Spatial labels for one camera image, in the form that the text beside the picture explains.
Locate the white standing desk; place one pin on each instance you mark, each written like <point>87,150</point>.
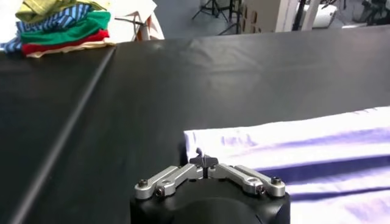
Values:
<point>309,15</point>

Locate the lavender t-shirt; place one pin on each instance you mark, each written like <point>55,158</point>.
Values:
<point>304,143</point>

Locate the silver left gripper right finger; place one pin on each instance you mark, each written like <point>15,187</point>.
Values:
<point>243,178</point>

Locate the black tripod stand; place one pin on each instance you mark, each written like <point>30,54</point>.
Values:
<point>213,9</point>

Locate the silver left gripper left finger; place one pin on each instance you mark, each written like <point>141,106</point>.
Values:
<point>170,179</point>

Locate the green garment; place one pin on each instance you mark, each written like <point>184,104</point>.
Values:
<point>76,30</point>

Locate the beige garment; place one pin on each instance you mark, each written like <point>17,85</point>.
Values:
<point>76,48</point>

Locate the large black table cover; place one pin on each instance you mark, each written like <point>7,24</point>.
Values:
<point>213,85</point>

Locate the white cloth heap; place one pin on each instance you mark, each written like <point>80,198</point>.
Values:
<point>7,15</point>

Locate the tall white cardboard box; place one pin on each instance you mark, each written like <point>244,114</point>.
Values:
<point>268,15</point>

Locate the blue striped garment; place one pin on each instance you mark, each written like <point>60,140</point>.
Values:
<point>58,19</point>

